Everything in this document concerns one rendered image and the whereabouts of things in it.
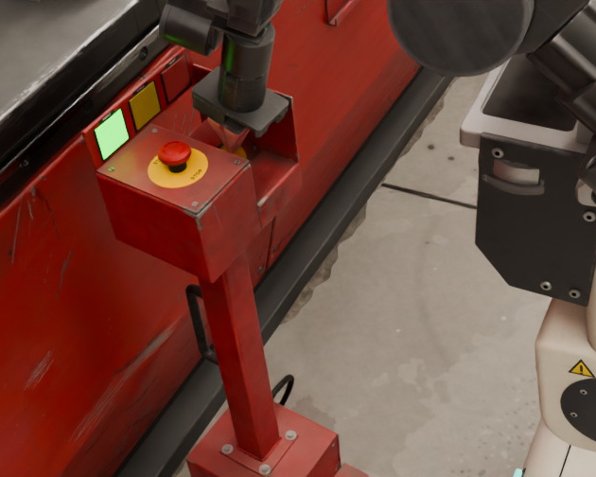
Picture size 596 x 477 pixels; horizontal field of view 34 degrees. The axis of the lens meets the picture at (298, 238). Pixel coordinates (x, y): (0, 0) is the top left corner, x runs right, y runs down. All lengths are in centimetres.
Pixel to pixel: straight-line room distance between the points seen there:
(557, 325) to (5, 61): 72
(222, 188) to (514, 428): 89
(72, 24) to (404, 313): 100
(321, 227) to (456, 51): 159
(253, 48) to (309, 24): 65
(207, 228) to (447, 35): 64
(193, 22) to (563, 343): 53
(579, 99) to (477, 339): 143
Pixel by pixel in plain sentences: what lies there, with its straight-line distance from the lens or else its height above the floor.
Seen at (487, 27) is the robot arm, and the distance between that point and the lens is 54.
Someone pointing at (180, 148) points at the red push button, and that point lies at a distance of 116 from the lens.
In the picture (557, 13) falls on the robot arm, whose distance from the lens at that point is 55.
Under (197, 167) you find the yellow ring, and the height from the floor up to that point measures 78.
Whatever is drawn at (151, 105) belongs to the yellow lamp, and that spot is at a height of 80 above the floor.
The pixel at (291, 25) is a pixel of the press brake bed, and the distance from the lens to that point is 170.
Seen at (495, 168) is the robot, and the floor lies 102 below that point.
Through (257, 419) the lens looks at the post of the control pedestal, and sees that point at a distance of 159.
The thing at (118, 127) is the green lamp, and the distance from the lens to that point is 121.
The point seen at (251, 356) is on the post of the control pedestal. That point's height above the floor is 38.
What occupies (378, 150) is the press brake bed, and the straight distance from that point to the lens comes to 230.
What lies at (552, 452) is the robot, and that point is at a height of 28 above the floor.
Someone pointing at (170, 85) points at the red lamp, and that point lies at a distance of 127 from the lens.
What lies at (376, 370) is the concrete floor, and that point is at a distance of 193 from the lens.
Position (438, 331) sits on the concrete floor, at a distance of 199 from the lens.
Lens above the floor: 153
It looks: 45 degrees down
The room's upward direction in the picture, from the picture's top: 7 degrees counter-clockwise
